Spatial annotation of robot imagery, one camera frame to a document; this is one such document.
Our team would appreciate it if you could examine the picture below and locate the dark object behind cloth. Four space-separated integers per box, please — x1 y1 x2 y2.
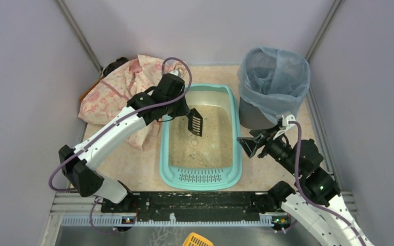
103 57 129 77

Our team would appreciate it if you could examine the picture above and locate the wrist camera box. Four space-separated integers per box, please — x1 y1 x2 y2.
168 70 181 78
273 114 297 139

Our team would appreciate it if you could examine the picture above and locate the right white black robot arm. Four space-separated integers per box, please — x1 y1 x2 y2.
237 121 373 245

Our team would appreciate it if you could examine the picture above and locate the grey ribbed trash bin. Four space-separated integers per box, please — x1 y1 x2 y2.
239 97 276 130

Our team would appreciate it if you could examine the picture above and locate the beige cat litter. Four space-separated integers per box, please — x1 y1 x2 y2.
169 105 233 169

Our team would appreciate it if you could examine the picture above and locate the cream pink printed cloth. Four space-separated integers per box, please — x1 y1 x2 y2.
78 54 187 152

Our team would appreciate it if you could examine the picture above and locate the yellow slotted scoop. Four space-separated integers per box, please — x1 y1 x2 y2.
182 232 214 246

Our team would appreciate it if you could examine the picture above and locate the teal plastic litter box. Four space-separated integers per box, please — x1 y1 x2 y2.
160 84 242 191

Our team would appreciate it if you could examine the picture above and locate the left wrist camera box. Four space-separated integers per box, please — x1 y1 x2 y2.
168 70 181 78

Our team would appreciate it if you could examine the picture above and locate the black slotted litter scoop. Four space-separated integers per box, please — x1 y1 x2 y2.
186 108 203 137

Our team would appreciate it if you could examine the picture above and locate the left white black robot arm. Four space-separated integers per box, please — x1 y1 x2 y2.
58 70 189 203

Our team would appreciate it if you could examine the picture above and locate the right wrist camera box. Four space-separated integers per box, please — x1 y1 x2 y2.
273 114 297 139

